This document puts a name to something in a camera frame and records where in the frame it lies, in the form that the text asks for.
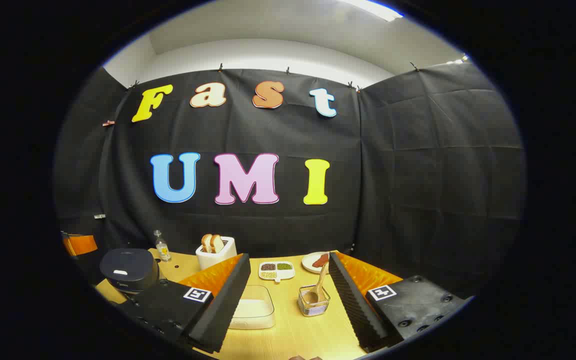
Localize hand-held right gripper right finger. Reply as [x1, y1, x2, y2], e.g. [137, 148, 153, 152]
[328, 251, 471, 353]

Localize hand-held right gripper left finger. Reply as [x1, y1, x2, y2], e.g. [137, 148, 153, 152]
[118, 252, 252, 354]

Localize clear plastic rice container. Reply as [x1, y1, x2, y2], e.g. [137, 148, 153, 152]
[228, 285, 276, 330]

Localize wooden spoon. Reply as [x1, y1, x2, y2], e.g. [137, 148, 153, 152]
[302, 261, 330, 305]

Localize clear wire chopstick holder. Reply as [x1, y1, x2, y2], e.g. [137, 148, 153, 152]
[297, 285, 331, 317]

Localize dark grey rice cooker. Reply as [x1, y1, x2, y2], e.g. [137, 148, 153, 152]
[99, 248, 160, 293]

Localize white toaster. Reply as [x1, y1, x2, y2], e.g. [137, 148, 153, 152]
[195, 236, 237, 271]

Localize small white round plate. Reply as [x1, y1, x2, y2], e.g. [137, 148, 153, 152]
[301, 251, 331, 274]

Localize white divided grain dish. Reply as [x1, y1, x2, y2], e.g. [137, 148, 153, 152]
[259, 261, 296, 284]

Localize small glass bottle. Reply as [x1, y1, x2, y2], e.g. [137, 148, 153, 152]
[154, 230, 172, 262]

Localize black backdrop cloth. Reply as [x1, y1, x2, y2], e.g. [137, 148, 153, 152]
[53, 62, 526, 301]

